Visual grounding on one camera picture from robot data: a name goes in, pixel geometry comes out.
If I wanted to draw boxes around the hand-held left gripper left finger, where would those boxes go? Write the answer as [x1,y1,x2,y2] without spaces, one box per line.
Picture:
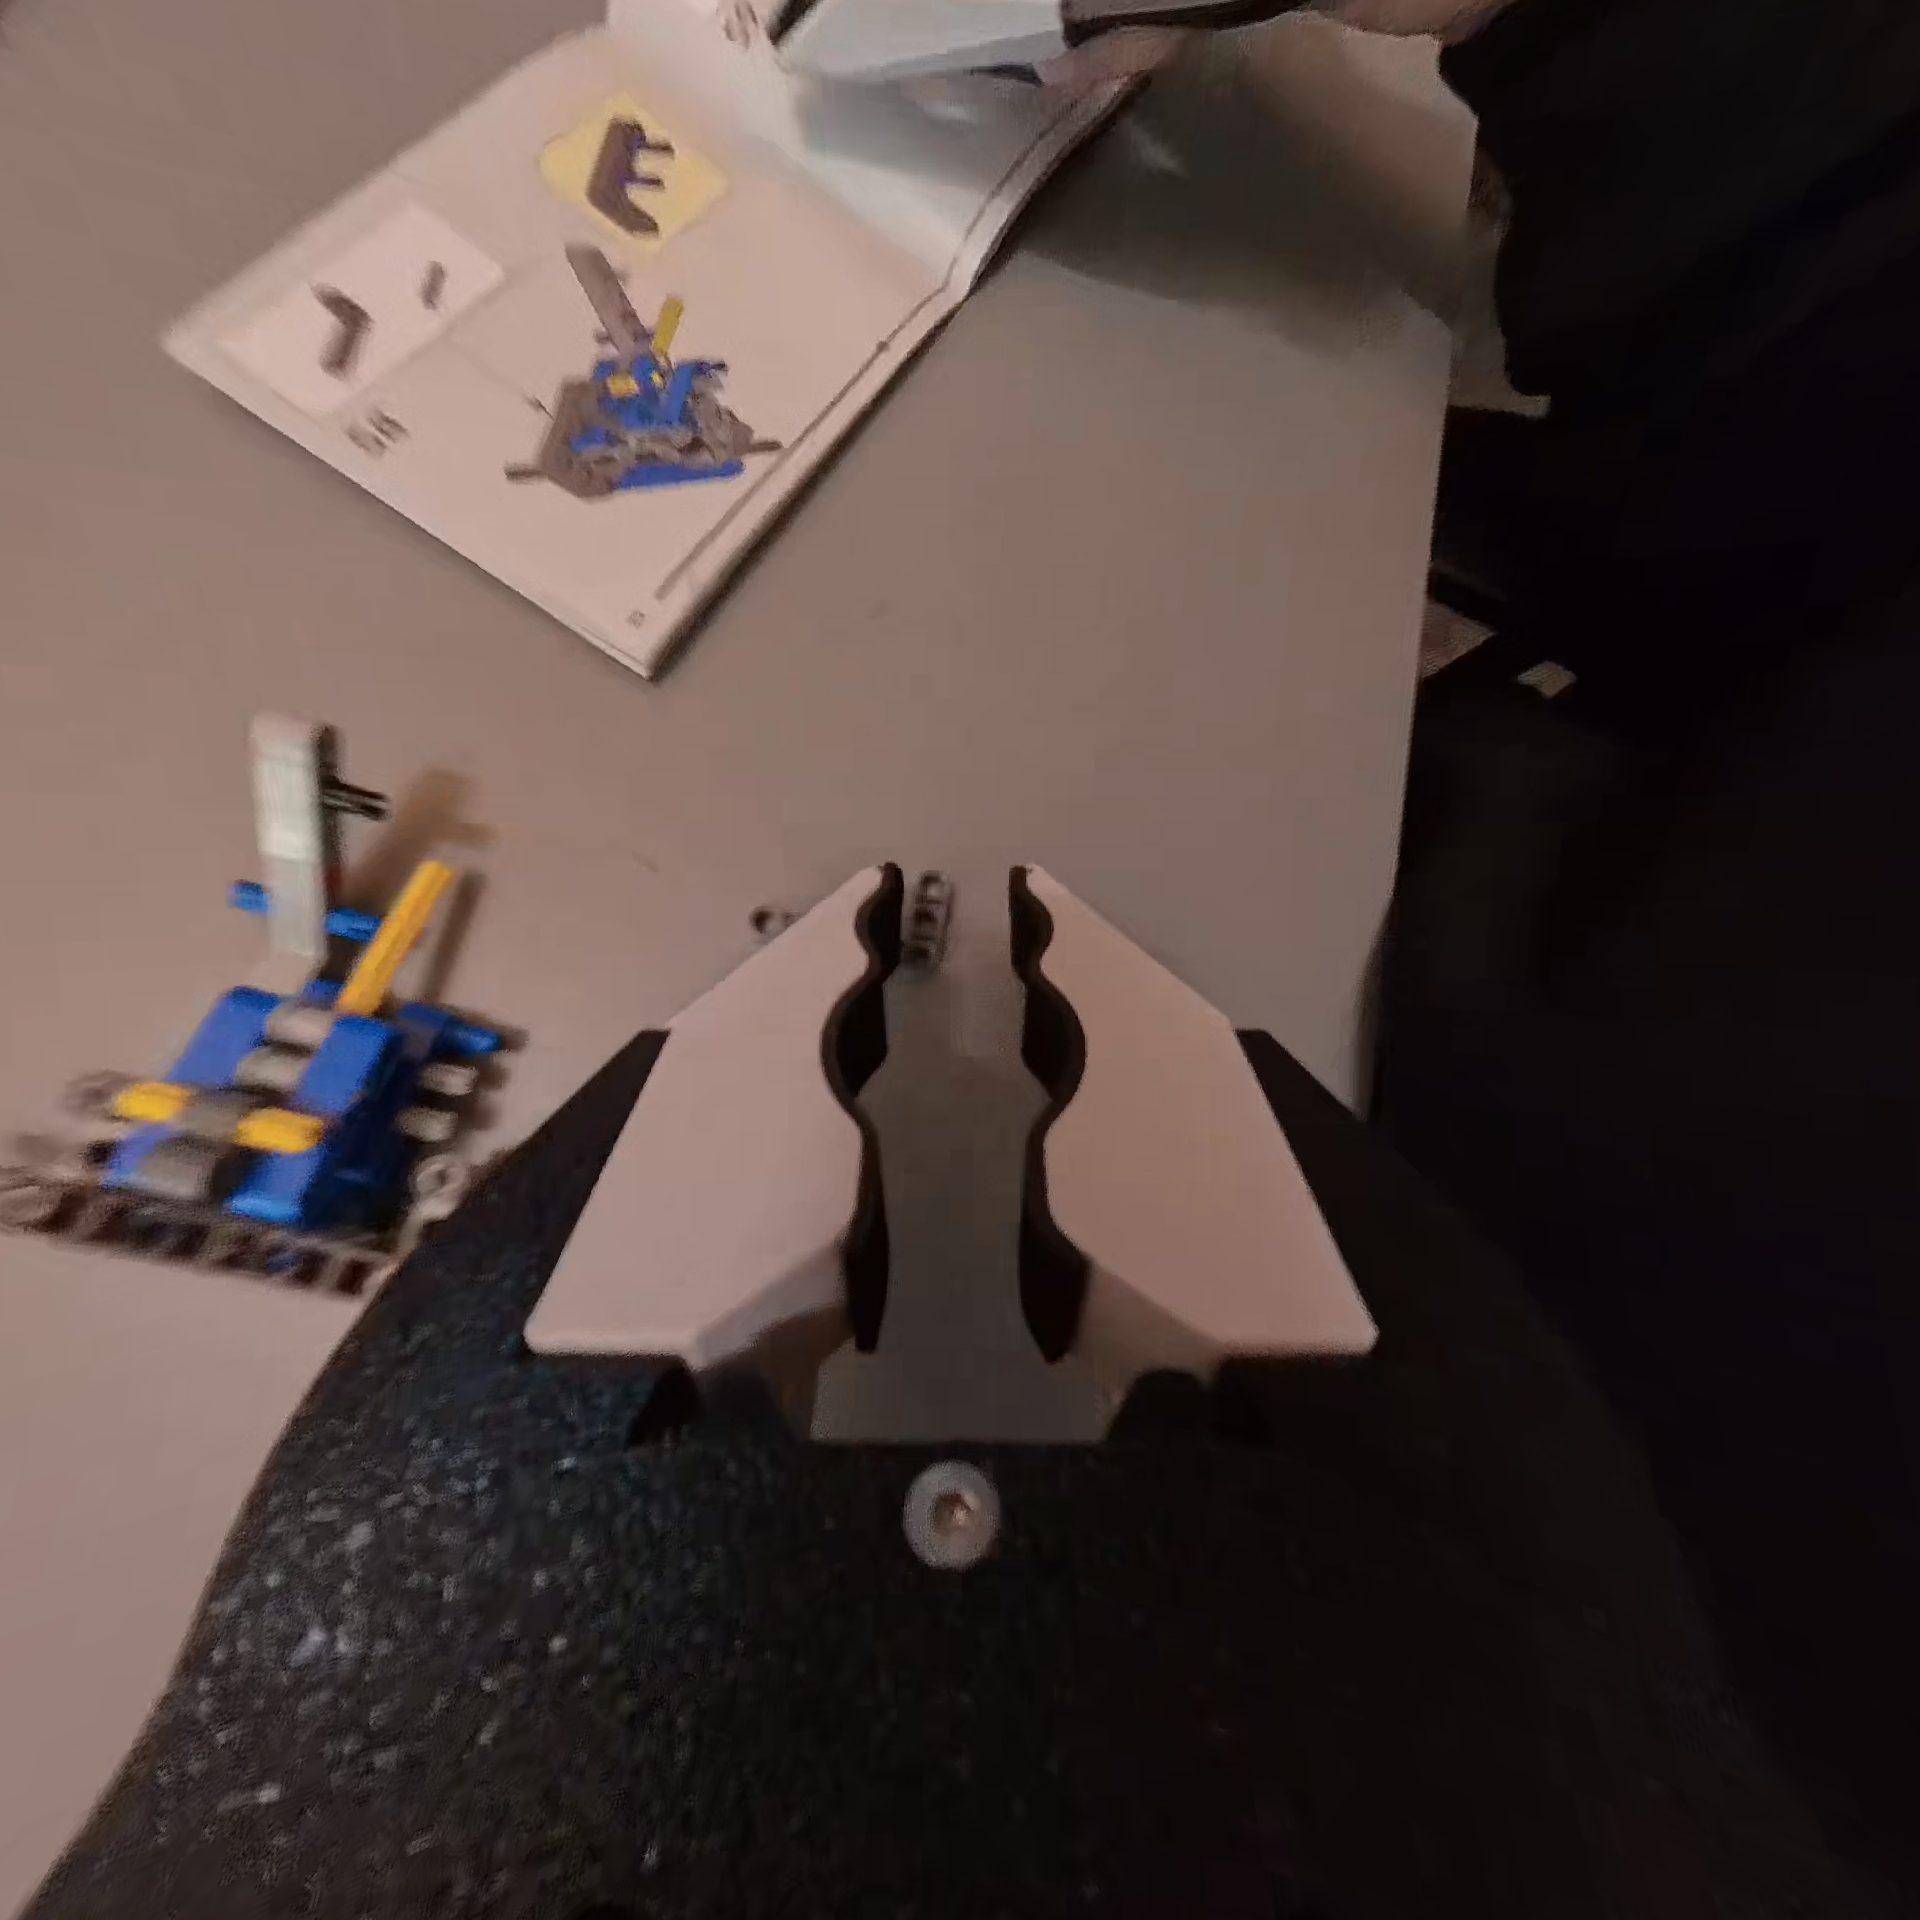
[525,861,907,1417]

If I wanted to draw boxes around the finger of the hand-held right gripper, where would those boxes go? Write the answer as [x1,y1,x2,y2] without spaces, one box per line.
[774,0,1096,84]

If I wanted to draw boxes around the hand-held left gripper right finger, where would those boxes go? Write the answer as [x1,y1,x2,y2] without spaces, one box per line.
[1005,861,1379,1426]

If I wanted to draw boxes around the lego instruction booklet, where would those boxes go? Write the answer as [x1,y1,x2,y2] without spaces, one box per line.
[165,0,1185,685]

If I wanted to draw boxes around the blue and grey lego model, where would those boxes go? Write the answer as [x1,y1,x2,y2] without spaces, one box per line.
[0,722,517,1301]

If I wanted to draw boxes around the person's dark clothing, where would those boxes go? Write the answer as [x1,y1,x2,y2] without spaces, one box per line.
[1368,0,1920,1920]

